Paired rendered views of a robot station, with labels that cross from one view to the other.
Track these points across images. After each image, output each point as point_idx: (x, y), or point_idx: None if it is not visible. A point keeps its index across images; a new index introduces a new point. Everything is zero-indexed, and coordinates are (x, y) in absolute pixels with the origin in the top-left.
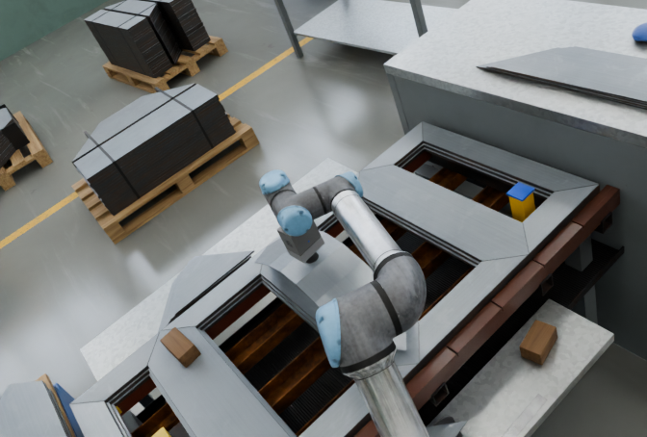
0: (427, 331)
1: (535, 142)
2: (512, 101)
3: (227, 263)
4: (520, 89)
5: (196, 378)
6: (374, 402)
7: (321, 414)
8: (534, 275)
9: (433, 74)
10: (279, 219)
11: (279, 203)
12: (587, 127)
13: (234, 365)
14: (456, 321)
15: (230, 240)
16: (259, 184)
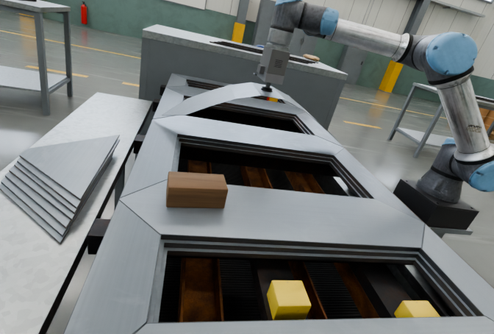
0: (325, 137)
1: (253, 79)
2: (248, 54)
3: (98, 146)
4: (245, 51)
5: (251, 209)
6: (473, 93)
7: None
8: None
9: (189, 39)
10: (328, 14)
11: (318, 6)
12: (287, 65)
13: None
14: (326, 132)
15: (54, 139)
16: None
